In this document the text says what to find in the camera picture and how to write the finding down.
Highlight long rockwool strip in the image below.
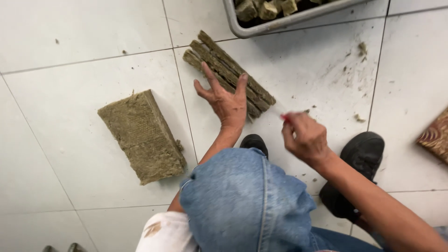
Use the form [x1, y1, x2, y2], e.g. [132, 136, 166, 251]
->
[197, 30, 277, 106]
[182, 49, 263, 119]
[190, 39, 271, 112]

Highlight person's blue jeans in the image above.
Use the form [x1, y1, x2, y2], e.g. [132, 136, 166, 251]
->
[179, 147, 448, 252]

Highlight person's black left shoe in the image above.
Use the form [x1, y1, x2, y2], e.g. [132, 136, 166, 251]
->
[239, 134, 270, 160]

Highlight person's right hand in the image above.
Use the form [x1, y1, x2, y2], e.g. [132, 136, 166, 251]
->
[280, 111, 333, 168]

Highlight grey metal tray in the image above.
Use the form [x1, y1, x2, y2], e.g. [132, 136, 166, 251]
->
[223, 0, 372, 39]

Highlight thick rockwool slab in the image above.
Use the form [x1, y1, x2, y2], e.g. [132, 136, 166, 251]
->
[97, 89, 187, 186]

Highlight person's white shirt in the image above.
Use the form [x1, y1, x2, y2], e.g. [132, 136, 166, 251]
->
[135, 211, 201, 252]

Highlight person's black right shoe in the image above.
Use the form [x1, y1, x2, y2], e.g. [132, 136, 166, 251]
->
[318, 131, 386, 224]

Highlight person's left hand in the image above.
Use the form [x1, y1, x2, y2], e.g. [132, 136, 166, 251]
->
[193, 62, 249, 130]

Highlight heap of rockwool cubes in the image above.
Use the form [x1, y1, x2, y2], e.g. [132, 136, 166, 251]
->
[234, 0, 331, 22]

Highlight person's black shoe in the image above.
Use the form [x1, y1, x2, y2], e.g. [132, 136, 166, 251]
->
[318, 131, 386, 224]
[239, 134, 270, 160]

